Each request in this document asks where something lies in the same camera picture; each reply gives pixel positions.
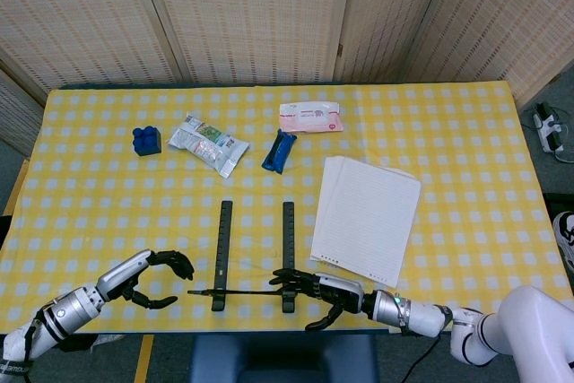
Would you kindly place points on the yellow checkered tablecloth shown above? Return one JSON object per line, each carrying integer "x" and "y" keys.
{"x": 89, "y": 203}

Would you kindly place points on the blue toy building block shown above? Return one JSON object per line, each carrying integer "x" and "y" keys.
{"x": 147, "y": 141}

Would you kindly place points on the blue wrapped packet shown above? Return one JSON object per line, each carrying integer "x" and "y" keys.
{"x": 279, "y": 152}

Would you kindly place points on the black and white shoe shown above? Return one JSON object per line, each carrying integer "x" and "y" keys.
{"x": 566, "y": 239}

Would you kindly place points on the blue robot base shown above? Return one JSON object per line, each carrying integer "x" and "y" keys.
{"x": 282, "y": 356}

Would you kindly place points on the pink wet wipes pack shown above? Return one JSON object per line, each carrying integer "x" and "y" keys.
{"x": 311, "y": 118}

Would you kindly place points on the black folding laptop stand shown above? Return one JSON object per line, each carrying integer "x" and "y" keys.
{"x": 223, "y": 244}

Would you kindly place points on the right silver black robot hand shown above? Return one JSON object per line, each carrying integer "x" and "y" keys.
{"x": 341, "y": 293}

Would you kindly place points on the brass screen hinge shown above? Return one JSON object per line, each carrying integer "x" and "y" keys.
{"x": 340, "y": 49}

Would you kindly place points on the stack of lined paper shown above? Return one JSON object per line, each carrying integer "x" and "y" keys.
{"x": 367, "y": 217}

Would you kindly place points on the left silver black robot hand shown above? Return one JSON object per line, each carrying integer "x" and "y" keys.
{"x": 123, "y": 273}

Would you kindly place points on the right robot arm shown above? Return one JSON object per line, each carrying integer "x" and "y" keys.
{"x": 529, "y": 324}

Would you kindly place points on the white silver snack packet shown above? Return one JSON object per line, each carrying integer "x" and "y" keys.
{"x": 208, "y": 144}

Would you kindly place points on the white power strip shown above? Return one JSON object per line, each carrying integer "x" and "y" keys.
{"x": 548, "y": 129}

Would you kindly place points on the woven folding screen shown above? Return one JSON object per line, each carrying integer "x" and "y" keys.
{"x": 251, "y": 11}

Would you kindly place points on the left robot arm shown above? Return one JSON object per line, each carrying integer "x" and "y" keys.
{"x": 67, "y": 311}

